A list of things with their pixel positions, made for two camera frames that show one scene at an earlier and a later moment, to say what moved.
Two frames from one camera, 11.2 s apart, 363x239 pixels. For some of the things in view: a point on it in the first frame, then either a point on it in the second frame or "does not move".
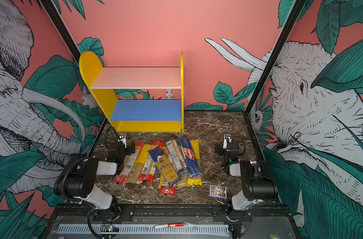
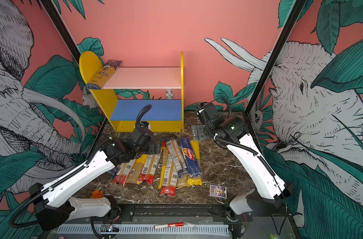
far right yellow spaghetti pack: (196, 180) does not move
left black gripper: (128, 150) -> (152, 149)
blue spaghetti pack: (177, 156) does not move
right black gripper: (221, 146) -> (199, 128)
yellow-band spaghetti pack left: (134, 174) does not move
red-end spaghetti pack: (149, 168) does not move
